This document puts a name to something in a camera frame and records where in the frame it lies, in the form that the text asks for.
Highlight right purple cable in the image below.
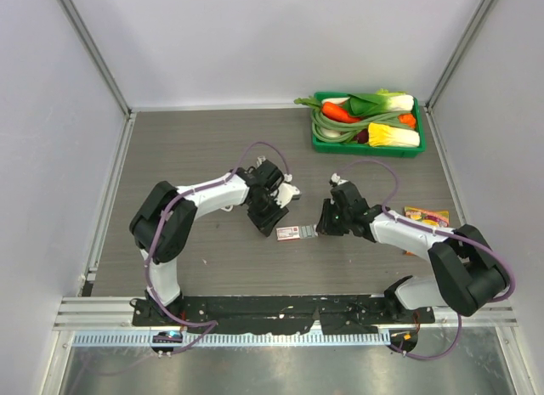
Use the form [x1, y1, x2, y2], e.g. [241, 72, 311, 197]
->
[331, 159, 516, 360]

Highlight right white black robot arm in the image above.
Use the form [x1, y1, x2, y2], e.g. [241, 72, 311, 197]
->
[317, 180, 513, 323]

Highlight yellow napa cabbage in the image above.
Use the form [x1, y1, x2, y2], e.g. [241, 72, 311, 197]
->
[368, 122, 421, 148]

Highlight small orange carrot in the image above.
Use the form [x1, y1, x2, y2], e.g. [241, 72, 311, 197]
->
[398, 113, 417, 130]

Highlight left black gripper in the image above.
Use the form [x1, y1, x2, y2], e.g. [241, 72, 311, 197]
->
[248, 191, 289, 237]

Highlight white green bok choy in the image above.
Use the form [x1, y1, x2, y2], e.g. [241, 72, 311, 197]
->
[344, 90, 415, 116]

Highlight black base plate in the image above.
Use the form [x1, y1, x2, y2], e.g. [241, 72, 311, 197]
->
[132, 293, 435, 335]

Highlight aluminium front rail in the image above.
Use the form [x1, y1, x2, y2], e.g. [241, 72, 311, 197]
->
[53, 292, 519, 331]

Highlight white slotted cable duct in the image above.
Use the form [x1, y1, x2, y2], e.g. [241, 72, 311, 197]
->
[72, 330, 390, 349]

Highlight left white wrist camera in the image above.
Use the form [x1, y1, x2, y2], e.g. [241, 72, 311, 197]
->
[275, 174, 302, 208]

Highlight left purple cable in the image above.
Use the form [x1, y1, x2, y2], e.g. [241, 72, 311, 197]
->
[144, 140, 294, 356]

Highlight orange candy bag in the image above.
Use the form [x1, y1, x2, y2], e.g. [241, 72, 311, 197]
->
[402, 206, 451, 257]

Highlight purple cable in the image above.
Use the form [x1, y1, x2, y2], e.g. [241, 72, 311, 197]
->
[331, 159, 516, 360]
[144, 140, 294, 356]

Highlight green plastic tray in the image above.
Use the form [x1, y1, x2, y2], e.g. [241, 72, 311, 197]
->
[295, 92, 427, 158]

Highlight green long beans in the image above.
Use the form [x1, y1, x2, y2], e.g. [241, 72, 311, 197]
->
[311, 110, 410, 144]

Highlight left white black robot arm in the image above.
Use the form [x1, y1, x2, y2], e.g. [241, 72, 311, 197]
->
[129, 160, 301, 326]

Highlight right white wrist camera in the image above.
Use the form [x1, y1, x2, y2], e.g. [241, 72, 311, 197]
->
[329, 173, 348, 188]

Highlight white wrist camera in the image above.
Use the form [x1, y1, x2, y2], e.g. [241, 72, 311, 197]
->
[275, 174, 302, 208]
[329, 173, 348, 188]

